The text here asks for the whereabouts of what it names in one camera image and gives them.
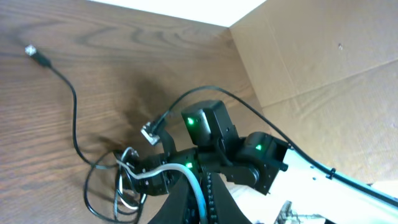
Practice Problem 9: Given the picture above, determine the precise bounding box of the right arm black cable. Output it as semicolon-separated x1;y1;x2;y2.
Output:
152;85;398;208

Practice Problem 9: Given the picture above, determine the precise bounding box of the black USB cable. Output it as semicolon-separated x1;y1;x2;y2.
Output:
24;44;147;224

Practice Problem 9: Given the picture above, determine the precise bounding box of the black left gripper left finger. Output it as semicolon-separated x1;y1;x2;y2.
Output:
149;179;193;224

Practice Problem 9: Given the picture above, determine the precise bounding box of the brown cardboard panel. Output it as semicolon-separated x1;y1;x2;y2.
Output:
230;0;397;183

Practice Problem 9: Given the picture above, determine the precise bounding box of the white USB cable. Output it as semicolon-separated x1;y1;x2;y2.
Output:
113;146;208;224

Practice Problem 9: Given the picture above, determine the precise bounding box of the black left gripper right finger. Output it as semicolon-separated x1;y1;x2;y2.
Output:
201;172;251;224

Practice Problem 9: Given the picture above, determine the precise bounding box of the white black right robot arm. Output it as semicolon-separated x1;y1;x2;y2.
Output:
124;100;397;223

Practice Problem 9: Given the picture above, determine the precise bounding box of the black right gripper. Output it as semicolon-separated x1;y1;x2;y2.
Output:
130;148;258;196

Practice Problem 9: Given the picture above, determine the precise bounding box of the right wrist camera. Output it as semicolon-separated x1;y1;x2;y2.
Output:
141;121;160;146

